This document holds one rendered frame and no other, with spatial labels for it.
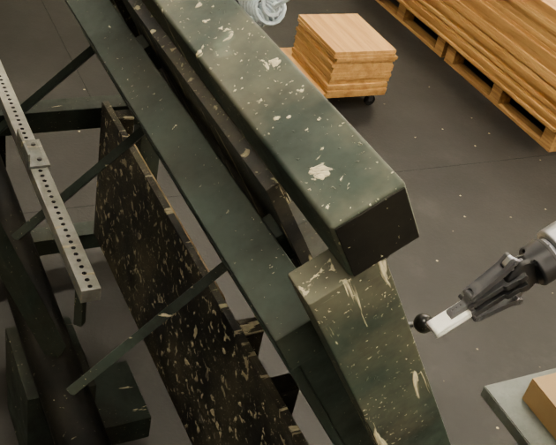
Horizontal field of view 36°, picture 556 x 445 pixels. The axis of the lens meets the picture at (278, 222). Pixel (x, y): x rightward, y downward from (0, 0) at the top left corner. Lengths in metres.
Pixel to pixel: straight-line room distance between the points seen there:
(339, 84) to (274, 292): 4.01
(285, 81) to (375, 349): 0.37
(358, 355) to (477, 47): 4.93
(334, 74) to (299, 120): 4.00
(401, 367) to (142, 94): 0.70
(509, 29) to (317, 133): 4.72
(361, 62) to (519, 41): 1.09
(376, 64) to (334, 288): 4.22
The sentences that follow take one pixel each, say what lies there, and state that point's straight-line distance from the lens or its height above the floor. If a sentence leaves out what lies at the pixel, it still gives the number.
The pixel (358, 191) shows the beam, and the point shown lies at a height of 1.94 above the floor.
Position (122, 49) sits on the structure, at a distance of 1.71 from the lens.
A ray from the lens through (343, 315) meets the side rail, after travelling 1.06.
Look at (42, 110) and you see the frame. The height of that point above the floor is 0.79.
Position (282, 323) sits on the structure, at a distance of 1.14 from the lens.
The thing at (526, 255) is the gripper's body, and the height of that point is 1.67.
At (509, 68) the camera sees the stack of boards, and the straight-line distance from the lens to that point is 5.75.
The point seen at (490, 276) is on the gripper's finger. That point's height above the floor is 1.64.
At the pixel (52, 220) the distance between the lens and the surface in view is 2.35.
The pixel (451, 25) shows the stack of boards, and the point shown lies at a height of 0.27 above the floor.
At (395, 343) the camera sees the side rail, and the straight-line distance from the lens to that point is 1.16.
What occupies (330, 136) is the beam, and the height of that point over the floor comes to 1.95.
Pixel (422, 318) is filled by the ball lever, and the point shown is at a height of 1.46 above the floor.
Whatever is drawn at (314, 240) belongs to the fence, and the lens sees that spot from 1.33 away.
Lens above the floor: 2.46
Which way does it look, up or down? 36 degrees down
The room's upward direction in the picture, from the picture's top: 13 degrees clockwise
